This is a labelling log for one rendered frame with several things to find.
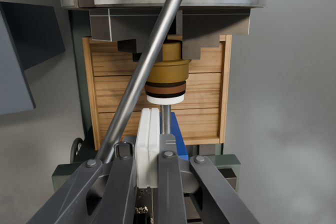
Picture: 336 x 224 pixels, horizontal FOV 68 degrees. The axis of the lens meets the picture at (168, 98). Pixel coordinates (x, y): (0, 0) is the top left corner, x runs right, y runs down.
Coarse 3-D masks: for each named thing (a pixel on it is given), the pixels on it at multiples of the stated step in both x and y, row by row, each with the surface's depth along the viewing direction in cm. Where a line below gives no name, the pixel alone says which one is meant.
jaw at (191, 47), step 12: (192, 12) 39; (204, 12) 39; (216, 12) 39; (228, 12) 38; (240, 12) 38; (192, 24) 40; (204, 24) 39; (216, 24) 39; (228, 24) 39; (240, 24) 39; (192, 36) 40; (204, 36) 40; (216, 36) 40; (192, 48) 41
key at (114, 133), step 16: (176, 0) 19; (160, 16) 19; (160, 32) 19; (144, 48) 19; (144, 64) 19; (144, 80) 19; (128, 96) 19; (128, 112) 19; (112, 128) 19; (112, 144) 19
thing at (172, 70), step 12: (168, 48) 40; (180, 48) 42; (168, 60) 40; (180, 60) 40; (156, 72) 40; (168, 72) 40; (180, 72) 41; (144, 84) 44; (156, 84) 42; (168, 84) 42; (180, 84) 43; (156, 96) 42; (168, 96) 42
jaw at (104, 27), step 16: (80, 0) 30; (96, 16) 31; (112, 16) 30; (128, 16) 32; (144, 16) 35; (96, 32) 32; (112, 32) 31; (128, 32) 33; (144, 32) 36; (128, 48) 36; (160, 48) 39
